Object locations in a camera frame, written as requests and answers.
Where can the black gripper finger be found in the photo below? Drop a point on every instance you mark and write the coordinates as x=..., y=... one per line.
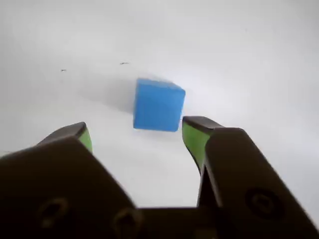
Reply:
x=249, y=189
x=54, y=179

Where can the blue cube block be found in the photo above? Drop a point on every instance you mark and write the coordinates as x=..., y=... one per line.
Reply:
x=157, y=107

